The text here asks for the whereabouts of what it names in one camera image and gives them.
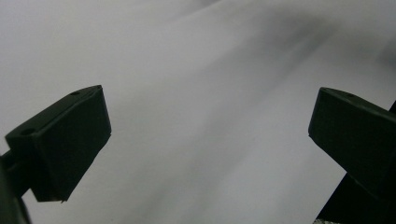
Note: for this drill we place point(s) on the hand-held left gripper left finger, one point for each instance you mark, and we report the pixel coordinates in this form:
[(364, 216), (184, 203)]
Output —
[(65, 143)]

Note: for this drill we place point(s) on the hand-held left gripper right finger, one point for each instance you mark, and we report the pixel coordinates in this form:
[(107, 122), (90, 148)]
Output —
[(358, 137)]

